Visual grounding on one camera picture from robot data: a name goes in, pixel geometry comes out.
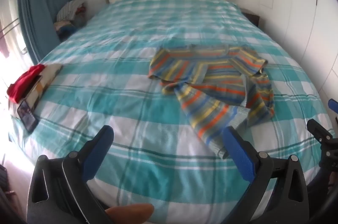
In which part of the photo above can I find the striped knit sweater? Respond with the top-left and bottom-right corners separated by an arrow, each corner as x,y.
148,45 -> 274,159

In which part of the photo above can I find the pile of clothes on nightstand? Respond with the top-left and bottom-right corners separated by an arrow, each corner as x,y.
54,0 -> 86,42

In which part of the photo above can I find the person's thumb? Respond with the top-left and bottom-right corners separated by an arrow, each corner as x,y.
105,203 -> 155,224

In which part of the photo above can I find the smartphone with lit screen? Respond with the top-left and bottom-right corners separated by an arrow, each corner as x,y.
17,100 -> 38,133

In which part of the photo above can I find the red folded garment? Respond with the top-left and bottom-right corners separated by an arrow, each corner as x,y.
6,64 -> 46,103

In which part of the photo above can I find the patterned folded cloth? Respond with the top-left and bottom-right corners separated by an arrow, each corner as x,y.
25,64 -> 63,110

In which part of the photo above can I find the teal plaid bedspread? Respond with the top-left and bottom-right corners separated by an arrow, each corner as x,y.
9,0 -> 332,223

